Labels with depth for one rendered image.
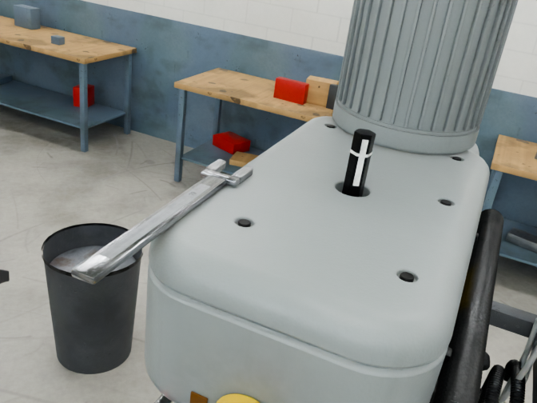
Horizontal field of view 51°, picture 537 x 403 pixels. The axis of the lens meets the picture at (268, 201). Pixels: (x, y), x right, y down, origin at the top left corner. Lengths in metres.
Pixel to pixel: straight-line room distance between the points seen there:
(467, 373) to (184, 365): 0.24
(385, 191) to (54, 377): 2.65
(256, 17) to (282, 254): 4.83
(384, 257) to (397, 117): 0.28
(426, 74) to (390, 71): 0.04
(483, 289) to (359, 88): 0.29
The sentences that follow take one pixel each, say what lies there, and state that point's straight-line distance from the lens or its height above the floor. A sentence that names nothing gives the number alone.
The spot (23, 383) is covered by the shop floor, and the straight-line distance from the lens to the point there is 3.11.
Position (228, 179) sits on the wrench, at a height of 1.90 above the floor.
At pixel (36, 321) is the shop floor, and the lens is 3.46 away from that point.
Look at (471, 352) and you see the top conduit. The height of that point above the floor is 1.81.
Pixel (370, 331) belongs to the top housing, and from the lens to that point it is 0.41.
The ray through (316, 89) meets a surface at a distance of 4.58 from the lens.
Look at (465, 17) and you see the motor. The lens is 0.72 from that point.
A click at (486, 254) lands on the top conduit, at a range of 0.73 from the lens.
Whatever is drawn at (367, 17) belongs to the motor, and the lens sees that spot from 0.74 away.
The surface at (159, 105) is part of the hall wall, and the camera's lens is 5.91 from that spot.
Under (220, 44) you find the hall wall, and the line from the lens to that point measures 5.42.
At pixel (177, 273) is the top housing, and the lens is 0.45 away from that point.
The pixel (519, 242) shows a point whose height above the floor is 0.26.
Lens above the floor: 2.13
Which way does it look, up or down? 26 degrees down
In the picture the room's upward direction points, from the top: 8 degrees clockwise
